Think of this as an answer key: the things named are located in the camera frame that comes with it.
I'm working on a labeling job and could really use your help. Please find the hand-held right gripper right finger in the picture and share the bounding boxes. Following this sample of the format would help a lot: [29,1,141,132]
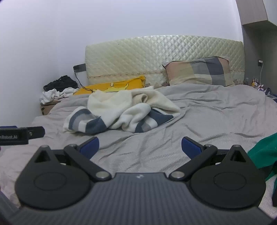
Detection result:
[169,136,249,181]

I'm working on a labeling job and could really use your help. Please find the cardboard box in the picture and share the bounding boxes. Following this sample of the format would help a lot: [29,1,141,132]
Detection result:
[40,98,64,116]

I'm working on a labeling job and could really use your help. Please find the white cloth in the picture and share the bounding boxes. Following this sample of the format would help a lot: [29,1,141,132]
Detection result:
[39,87,80,105]

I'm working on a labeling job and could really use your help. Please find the grey wardrobe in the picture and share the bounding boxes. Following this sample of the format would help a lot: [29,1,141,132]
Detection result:
[235,0,277,88]

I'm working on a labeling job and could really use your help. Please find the plaid pillow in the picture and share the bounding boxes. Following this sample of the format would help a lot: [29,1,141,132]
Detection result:
[162,56,235,87]

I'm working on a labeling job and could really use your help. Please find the black cloth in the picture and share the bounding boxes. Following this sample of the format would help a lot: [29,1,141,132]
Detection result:
[43,75,78,91]

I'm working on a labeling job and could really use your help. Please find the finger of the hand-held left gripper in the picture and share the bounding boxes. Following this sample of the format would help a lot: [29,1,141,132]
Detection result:
[27,126,46,139]

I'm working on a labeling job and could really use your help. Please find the small toiletry bottles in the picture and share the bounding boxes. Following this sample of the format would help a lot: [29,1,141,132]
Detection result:
[245,77,264,90]

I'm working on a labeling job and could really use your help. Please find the green cloth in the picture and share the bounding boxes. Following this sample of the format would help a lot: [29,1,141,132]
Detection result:
[247,133,277,182]

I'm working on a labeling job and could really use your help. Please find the cream quilted headboard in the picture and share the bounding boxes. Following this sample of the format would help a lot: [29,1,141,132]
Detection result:
[85,35,244,87]

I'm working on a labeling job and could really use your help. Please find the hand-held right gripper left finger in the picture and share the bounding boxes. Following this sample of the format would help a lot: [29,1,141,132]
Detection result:
[32,137,111,181]

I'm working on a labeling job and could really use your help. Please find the cream sweater with blue stripes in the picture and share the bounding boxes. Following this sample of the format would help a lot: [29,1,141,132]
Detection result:
[63,86,181,135]

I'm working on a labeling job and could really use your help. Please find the grey bed sheet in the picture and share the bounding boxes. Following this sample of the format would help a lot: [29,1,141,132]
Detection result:
[0,83,277,217]

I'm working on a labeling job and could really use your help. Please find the black charging cable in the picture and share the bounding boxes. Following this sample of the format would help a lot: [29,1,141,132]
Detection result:
[74,69,97,92]

